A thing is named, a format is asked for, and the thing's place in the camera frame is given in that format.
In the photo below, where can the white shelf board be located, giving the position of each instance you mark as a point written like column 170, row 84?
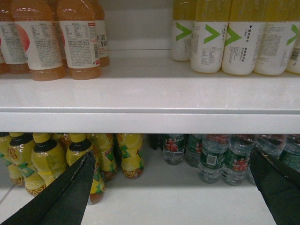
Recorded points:
column 149, row 200
column 152, row 95

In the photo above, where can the left yellow lemon tea bottle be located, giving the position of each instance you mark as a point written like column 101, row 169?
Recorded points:
column 48, row 158

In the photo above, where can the orange juice bottle back right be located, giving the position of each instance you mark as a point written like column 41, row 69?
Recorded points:
column 102, row 41

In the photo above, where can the leftmost water bottle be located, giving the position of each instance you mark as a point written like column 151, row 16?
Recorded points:
column 173, row 148

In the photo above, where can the orange juice bottle far left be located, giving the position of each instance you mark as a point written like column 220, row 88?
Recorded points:
column 10, row 43

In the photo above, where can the orange juice bottle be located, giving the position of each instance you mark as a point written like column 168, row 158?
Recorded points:
column 10, row 43
column 102, row 41
column 78, row 26
column 34, row 23

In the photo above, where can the yellow lemon tea bottle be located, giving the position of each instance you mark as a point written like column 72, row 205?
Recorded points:
column 48, row 158
column 104, row 144
column 80, row 144
column 130, row 146

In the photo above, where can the front yellow lemon tea bottle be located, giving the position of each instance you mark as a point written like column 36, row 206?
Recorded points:
column 80, row 144

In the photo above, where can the middle yellow lemon tea bottle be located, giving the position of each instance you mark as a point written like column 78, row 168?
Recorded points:
column 104, row 144

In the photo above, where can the orange juice bottle front right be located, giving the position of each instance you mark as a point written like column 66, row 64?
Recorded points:
column 78, row 26

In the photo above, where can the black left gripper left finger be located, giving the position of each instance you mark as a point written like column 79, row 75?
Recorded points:
column 64, row 201

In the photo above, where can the right yellow lemon tea bottle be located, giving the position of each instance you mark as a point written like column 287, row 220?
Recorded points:
column 130, row 146

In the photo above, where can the far right water bottle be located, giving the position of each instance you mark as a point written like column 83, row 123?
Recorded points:
column 286, row 148

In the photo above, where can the yellow drink bottle back left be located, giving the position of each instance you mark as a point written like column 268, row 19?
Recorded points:
column 183, row 15

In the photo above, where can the front right water bottle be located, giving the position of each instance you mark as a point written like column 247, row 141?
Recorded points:
column 237, row 158

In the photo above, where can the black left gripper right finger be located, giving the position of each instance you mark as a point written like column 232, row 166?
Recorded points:
column 279, row 185

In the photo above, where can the cola bottle red label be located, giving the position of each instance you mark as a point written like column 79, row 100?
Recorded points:
column 156, row 141

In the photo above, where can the orange juice bottle front left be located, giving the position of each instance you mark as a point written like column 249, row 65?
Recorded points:
column 34, row 23

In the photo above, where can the far-left lemon tea bottle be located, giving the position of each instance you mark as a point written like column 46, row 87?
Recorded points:
column 19, row 150

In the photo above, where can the barcode-facing water bottle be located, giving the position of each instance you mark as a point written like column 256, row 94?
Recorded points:
column 214, row 147

